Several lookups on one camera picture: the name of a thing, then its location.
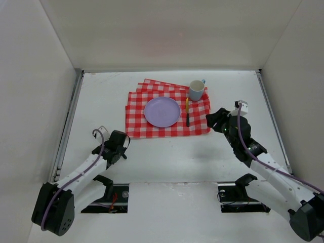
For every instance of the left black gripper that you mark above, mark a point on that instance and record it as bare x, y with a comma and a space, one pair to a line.
119, 148

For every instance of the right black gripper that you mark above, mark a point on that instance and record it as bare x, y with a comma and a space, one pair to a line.
220, 121

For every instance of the gold knife teal handle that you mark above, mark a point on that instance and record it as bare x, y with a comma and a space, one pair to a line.
187, 113

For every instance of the red white checkered cloth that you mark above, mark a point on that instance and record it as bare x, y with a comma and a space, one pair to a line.
138, 127

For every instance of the light blue mug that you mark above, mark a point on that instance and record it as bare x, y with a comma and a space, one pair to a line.
196, 89

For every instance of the lilac round plate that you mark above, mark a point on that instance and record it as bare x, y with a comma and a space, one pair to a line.
162, 112

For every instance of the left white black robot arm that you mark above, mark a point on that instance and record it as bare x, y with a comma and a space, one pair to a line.
85, 190

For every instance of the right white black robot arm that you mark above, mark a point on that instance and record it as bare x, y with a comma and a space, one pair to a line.
296, 201

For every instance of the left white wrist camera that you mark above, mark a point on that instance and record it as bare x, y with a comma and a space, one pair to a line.
101, 133

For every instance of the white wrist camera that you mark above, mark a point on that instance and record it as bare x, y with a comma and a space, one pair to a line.
243, 106
101, 133

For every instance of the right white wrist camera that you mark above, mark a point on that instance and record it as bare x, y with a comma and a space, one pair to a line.
243, 106

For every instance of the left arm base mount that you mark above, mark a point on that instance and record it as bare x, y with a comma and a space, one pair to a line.
114, 200

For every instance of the aluminium table edge rail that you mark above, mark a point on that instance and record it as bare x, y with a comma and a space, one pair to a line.
270, 110

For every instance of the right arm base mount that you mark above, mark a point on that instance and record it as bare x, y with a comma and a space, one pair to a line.
233, 197

